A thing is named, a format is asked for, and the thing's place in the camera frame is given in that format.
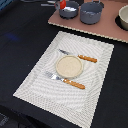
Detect grey frying pan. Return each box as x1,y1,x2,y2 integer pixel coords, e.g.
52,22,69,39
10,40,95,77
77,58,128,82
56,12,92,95
46,0,79,19

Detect red sausage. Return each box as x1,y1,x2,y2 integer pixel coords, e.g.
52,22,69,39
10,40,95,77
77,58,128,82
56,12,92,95
60,0,66,9

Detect white blue toy fish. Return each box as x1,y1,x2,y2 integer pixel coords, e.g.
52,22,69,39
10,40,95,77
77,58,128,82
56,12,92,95
64,7,77,12

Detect round beige plate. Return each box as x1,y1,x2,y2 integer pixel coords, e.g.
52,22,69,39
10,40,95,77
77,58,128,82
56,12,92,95
56,55,83,78

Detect woven beige placemat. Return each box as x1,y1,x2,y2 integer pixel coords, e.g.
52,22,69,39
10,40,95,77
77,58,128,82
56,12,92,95
12,30,115,128

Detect grey cooking pot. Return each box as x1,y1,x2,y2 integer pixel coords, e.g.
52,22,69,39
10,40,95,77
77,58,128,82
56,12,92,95
80,1,104,25

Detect beige bowl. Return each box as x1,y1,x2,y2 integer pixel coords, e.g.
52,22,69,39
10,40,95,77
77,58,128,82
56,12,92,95
119,5,128,30

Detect wooden handled fork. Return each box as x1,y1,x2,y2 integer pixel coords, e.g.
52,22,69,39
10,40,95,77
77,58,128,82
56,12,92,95
45,71,85,89

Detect wooden handled knife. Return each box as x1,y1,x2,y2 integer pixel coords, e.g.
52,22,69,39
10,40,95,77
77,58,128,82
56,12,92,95
59,49,97,63

